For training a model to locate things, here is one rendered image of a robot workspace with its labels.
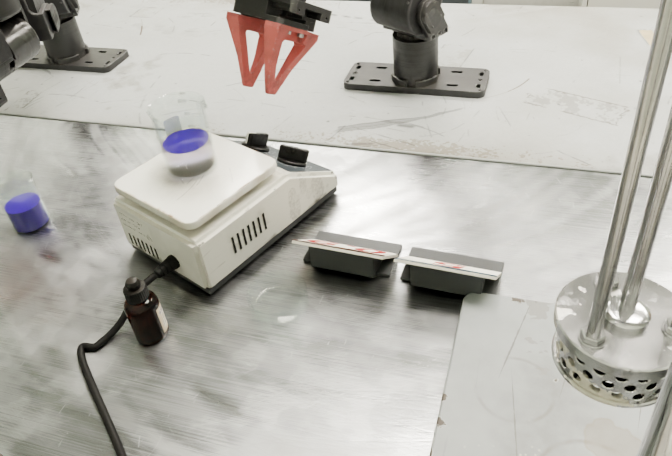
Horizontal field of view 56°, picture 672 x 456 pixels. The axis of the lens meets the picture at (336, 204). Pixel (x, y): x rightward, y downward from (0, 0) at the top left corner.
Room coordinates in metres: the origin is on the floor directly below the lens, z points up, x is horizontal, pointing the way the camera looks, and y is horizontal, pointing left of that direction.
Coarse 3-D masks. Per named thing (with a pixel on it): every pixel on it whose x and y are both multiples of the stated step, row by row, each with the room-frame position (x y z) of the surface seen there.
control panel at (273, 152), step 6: (240, 144) 0.62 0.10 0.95; (270, 150) 0.62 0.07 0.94; (276, 150) 0.62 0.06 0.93; (276, 156) 0.59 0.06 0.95; (276, 162) 0.56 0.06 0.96; (306, 162) 0.59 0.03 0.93; (282, 168) 0.54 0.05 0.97; (288, 168) 0.54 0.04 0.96; (294, 168) 0.55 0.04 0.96; (300, 168) 0.56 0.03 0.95; (306, 168) 0.56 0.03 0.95; (312, 168) 0.57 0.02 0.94; (318, 168) 0.57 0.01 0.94; (324, 168) 0.58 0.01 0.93
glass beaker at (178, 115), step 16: (160, 96) 0.55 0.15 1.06; (176, 96) 0.55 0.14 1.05; (192, 96) 0.55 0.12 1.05; (160, 112) 0.54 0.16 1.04; (176, 112) 0.55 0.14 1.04; (192, 112) 0.55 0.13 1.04; (160, 128) 0.51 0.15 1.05; (176, 128) 0.50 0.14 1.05; (192, 128) 0.51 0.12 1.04; (208, 128) 0.52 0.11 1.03; (160, 144) 0.51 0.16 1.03; (176, 144) 0.50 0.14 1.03; (192, 144) 0.51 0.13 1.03; (208, 144) 0.52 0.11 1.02; (176, 160) 0.50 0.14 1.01; (192, 160) 0.50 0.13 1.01; (208, 160) 0.51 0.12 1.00; (176, 176) 0.51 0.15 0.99; (192, 176) 0.50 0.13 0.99
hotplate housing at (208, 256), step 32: (256, 192) 0.50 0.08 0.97; (288, 192) 0.52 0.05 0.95; (320, 192) 0.55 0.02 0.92; (128, 224) 0.50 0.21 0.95; (160, 224) 0.47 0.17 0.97; (224, 224) 0.46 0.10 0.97; (256, 224) 0.48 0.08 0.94; (288, 224) 0.51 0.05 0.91; (160, 256) 0.48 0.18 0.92; (192, 256) 0.43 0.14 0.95; (224, 256) 0.45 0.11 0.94; (256, 256) 0.48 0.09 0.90
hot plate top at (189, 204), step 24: (216, 144) 0.57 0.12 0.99; (144, 168) 0.54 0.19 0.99; (216, 168) 0.52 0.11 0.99; (240, 168) 0.52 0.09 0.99; (264, 168) 0.51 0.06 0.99; (120, 192) 0.50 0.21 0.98; (144, 192) 0.49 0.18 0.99; (168, 192) 0.49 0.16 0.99; (192, 192) 0.49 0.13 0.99; (216, 192) 0.48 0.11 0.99; (240, 192) 0.48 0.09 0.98; (168, 216) 0.45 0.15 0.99; (192, 216) 0.45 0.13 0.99
